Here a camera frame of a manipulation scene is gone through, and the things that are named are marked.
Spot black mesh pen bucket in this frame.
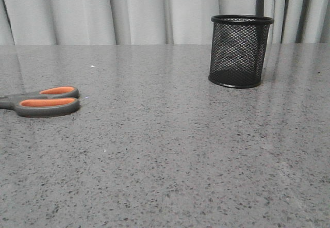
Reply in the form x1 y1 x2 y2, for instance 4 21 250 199
208 14 274 88

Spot white pleated curtain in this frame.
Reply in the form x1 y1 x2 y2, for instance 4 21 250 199
1 0 329 45

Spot grey orange handled scissors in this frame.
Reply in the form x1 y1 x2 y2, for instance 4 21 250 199
1 86 80 118

